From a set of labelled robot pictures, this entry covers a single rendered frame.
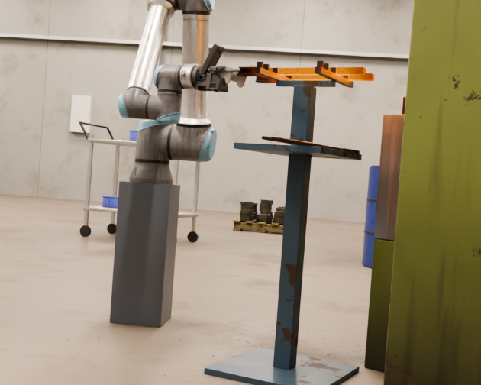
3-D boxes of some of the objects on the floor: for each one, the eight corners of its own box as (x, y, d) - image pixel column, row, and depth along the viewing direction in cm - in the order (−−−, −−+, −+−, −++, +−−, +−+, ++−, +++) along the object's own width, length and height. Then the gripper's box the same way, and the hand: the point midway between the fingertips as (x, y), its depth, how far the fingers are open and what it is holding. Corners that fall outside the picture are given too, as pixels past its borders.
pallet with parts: (292, 229, 976) (295, 201, 975) (292, 235, 870) (295, 203, 869) (239, 225, 981) (240, 196, 980) (232, 231, 875) (234, 198, 875)
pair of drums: (422, 260, 680) (429, 170, 678) (456, 276, 565) (464, 169, 564) (347, 254, 681) (354, 165, 679) (366, 270, 567) (374, 163, 565)
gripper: (207, 93, 271) (256, 94, 261) (184, 87, 257) (235, 87, 247) (208, 70, 271) (258, 69, 261) (185, 63, 256) (237, 62, 247)
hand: (246, 70), depth 254 cm, fingers open, 10 cm apart
